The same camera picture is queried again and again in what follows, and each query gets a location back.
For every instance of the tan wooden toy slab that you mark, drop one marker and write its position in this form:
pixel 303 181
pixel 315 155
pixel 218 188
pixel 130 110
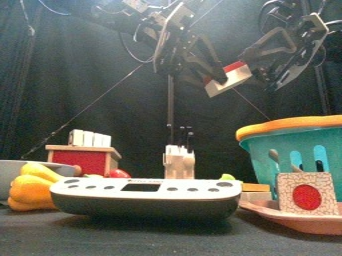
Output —
pixel 256 190

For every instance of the wooden toy spoon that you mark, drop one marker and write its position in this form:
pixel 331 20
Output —
pixel 274 156

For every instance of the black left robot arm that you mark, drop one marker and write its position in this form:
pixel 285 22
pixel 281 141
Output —
pixel 125 18

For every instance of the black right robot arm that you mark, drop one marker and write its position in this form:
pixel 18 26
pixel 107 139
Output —
pixel 295 10

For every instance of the white toy kitchen scale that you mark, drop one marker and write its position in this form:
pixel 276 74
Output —
pixel 148 198

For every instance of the white segmented toy block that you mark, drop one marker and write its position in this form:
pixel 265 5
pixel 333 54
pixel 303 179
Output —
pixel 89 138

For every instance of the grey blue bowl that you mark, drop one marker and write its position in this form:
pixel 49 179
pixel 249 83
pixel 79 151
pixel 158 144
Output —
pixel 18 173

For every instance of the green toy vegetable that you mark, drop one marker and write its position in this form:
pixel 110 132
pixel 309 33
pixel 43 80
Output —
pixel 228 177

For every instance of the red and white toy block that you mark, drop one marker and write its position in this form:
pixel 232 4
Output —
pixel 229 79

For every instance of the red patterned cube box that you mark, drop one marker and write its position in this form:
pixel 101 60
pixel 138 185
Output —
pixel 308 194

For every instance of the black vertical frame post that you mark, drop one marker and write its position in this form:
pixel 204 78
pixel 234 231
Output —
pixel 170 103

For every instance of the pink toy tray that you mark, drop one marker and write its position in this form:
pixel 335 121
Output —
pixel 303 221

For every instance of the red round toy fruit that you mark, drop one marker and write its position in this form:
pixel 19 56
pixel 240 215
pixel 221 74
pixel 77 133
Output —
pixel 118 173

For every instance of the teal basket with orange rim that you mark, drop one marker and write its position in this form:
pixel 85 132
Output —
pixel 295 146

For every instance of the yellow orange toy pepper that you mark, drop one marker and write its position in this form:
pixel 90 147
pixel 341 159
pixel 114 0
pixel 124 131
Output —
pixel 34 188

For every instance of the wooden box with red sides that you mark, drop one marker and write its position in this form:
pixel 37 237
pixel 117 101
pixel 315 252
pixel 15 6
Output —
pixel 85 158

